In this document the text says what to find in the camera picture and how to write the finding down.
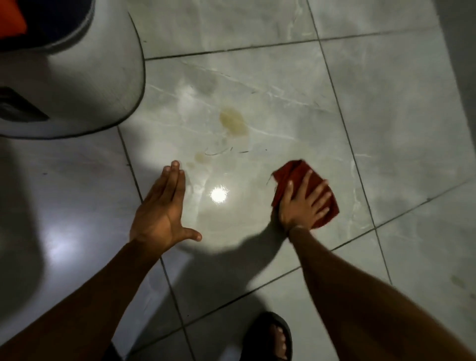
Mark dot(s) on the person's right hand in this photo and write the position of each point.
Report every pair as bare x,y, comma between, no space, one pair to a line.
299,210

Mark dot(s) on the person's left hand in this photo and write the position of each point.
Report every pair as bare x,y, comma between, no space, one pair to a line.
158,219

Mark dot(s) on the person's left middle finger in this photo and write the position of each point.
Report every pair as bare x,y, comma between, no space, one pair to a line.
171,180

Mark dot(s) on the person's right little finger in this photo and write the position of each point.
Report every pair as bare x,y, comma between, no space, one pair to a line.
322,214

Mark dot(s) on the person's left thumb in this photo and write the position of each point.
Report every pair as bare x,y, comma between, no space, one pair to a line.
190,235

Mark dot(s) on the person's right middle finger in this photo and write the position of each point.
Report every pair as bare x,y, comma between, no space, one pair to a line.
317,193

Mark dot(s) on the person's right thumb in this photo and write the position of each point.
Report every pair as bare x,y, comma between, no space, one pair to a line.
286,195

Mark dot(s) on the red cleaning cloth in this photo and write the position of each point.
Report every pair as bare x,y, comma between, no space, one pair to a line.
293,171

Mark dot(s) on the person's right forearm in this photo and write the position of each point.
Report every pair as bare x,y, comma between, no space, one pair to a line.
357,308

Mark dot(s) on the person's left forearm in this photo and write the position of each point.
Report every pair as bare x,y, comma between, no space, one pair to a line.
81,308

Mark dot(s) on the large yellowish liquid spill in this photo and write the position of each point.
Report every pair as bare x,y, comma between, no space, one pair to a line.
233,121

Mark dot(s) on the black sandal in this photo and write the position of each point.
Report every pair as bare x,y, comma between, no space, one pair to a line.
258,338

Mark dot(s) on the white round bin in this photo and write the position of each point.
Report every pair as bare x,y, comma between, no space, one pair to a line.
85,81

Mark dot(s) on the person's foot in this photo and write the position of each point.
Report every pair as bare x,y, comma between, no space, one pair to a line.
279,342

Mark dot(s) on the dark blue bin liner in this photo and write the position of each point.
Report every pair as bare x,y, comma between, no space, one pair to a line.
55,22

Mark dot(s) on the orange item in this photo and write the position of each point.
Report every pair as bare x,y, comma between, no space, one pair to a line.
10,15

